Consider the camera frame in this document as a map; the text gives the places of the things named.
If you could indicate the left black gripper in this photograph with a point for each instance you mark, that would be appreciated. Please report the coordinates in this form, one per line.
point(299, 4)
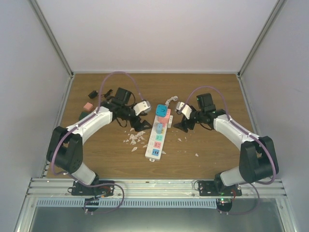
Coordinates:
point(140, 126)

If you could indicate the white power strip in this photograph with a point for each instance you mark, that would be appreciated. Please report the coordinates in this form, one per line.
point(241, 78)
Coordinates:
point(155, 145)

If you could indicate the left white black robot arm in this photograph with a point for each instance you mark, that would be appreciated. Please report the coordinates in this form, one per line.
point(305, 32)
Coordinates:
point(65, 150)

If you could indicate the light blue usb charger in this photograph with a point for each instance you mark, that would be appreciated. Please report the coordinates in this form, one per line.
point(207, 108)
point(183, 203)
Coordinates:
point(159, 128)

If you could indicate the aluminium front rail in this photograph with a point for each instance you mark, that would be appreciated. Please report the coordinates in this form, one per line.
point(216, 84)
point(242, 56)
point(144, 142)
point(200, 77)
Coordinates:
point(143, 188)

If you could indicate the grey slotted cable duct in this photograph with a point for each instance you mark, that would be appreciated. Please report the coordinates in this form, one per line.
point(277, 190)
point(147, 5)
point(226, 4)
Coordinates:
point(129, 203)

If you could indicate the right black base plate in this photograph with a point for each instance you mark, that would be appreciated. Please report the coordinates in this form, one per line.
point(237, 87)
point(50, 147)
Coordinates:
point(207, 188)

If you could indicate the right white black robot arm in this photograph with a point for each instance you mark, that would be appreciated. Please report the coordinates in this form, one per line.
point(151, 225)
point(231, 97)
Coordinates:
point(257, 159)

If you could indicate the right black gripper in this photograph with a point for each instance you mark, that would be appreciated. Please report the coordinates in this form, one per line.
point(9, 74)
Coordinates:
point(182, 125)

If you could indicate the cyan square adapter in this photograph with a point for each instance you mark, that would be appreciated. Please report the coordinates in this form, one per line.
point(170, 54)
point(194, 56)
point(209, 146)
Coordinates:
point(161, 110)

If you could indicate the large pink adapter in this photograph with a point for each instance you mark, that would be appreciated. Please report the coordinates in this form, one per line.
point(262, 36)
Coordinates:
point(165, 120)

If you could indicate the black plug with cable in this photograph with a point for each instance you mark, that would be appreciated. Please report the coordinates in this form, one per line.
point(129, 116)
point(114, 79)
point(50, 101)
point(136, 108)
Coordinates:
point(106, 96)

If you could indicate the small pink plug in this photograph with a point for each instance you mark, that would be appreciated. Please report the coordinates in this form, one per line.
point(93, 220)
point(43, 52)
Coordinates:
point(88, 107)

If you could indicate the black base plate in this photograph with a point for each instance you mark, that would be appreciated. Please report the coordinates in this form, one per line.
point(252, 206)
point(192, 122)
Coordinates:
point(207, 188)
point(103, 191)

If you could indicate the dark green square adapter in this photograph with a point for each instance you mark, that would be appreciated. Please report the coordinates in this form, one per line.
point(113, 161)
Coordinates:
point(83, 115)

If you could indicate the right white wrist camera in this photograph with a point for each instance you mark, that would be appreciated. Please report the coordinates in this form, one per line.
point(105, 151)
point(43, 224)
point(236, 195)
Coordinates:
point(184, 109)

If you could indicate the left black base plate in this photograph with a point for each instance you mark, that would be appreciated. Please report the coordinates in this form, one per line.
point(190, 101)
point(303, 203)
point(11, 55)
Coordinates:
point(103, 191)

